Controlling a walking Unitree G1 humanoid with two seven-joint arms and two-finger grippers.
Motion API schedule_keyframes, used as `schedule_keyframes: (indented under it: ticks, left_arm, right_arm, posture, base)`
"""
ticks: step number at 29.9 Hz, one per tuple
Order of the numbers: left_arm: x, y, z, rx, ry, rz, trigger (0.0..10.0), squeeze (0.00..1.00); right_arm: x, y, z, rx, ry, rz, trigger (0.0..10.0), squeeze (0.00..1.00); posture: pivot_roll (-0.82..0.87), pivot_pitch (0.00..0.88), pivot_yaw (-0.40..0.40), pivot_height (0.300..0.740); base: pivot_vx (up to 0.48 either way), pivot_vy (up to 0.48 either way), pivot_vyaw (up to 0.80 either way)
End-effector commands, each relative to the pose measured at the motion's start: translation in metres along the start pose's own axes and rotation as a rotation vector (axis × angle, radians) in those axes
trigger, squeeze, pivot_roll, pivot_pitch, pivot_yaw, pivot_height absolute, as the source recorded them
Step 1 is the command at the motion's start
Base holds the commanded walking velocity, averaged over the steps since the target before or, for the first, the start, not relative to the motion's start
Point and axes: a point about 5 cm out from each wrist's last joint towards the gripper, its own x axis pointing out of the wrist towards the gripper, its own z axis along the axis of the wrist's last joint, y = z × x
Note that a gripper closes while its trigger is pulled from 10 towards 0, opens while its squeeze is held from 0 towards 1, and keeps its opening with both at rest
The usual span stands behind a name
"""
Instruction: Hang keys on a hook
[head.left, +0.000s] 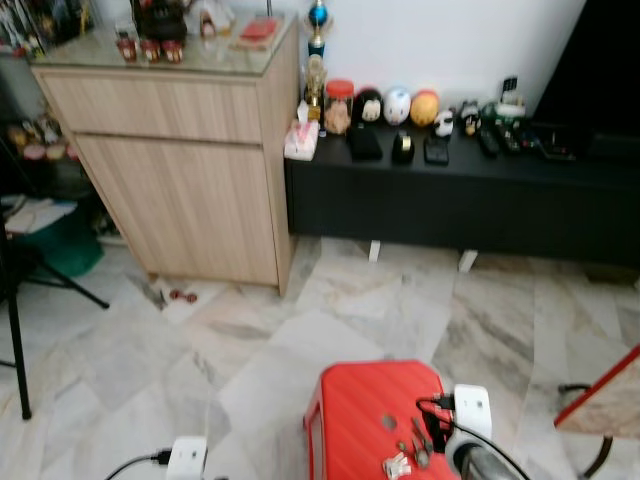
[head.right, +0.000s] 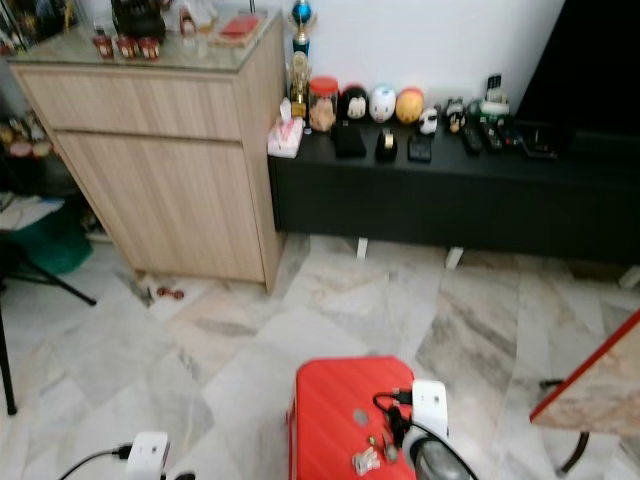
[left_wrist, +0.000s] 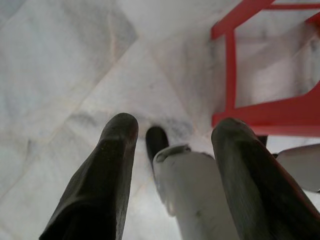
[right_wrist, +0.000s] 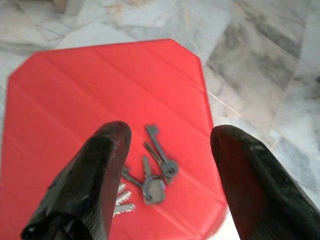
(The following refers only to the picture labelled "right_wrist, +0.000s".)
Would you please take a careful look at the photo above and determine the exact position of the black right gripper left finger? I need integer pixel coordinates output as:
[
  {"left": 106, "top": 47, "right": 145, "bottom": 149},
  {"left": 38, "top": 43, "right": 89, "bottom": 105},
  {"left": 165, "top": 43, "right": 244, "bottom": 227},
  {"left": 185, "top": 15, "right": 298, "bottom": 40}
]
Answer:
[{"left": 20, "top": 120, "right": 133, "bottom": 240}]

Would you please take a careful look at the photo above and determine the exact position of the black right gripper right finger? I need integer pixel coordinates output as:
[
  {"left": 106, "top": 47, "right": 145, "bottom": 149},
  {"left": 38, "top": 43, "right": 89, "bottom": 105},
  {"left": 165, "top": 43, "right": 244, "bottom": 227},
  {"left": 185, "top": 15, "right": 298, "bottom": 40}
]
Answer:
[{"left": 210, "top": 124, "right": 320, "bottom": 240}]

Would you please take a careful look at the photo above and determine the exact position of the plain metal key bunch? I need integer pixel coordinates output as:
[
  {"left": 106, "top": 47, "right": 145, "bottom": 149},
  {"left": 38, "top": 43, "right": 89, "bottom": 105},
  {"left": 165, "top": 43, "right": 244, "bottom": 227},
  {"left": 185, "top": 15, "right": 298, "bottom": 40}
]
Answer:
[{"left": 112, "top": 124, "right": 180, "bottom": 219}]

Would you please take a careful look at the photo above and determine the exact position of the red plastic stool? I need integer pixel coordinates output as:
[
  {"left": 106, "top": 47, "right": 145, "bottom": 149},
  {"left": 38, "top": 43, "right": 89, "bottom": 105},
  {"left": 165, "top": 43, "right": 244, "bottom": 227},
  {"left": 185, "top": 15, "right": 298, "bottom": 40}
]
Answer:
[{"left": 0, "top": 38, "right": 227, "bottom": 240}]

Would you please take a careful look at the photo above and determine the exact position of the wooden furniture leg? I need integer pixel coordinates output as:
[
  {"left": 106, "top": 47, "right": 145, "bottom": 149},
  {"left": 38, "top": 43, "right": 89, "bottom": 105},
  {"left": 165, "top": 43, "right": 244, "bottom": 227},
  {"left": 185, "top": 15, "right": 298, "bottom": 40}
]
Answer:
[{"left": 51, "top": 0, "right": 70, "bottom": 13}]

